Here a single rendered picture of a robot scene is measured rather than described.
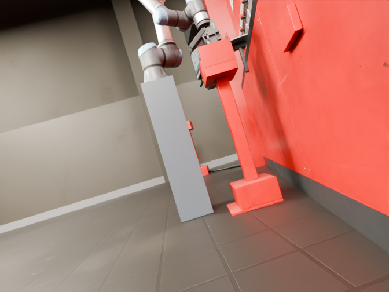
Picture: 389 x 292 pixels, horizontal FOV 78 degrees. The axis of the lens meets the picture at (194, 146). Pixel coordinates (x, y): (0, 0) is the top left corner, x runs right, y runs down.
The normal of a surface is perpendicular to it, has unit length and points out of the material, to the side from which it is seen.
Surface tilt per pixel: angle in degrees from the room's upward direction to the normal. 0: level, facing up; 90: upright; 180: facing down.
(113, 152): 90
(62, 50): 90
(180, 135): 90
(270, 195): 90
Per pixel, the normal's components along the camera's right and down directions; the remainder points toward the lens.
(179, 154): 0.08, -0.06
